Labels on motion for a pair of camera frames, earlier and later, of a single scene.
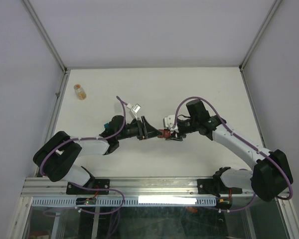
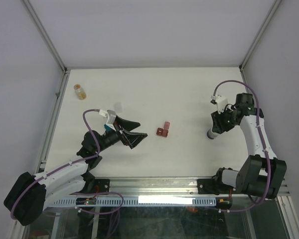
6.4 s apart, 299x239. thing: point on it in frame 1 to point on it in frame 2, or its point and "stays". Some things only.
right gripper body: [185, 127] to [224, 121]
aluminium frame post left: [65, 69] stays
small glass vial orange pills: [79, 91] stays
